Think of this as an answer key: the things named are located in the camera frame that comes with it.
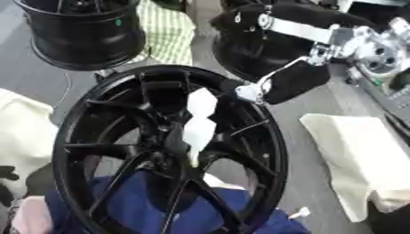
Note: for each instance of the table with checked cloth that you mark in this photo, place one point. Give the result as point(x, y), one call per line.
point(168, 33)

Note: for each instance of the pink cloth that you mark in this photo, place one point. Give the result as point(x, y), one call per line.
point(32, 218)

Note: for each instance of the black spoked wheel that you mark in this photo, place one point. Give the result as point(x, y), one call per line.
point(80, 146)

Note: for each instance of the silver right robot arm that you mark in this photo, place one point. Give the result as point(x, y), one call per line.
point(380, 55)

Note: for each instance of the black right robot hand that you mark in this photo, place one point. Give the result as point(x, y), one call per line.
point(296, 82)

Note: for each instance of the cream cloth sheet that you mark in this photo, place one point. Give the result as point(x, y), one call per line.
point(24, 137)
point(357, 158)

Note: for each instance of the blue cloth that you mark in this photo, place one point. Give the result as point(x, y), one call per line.
point(133, 207)

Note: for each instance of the black round wheel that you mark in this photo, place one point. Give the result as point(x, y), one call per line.
point(240, 51)

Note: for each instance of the black wheel rim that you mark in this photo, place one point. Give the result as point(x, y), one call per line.
point(85, 36)

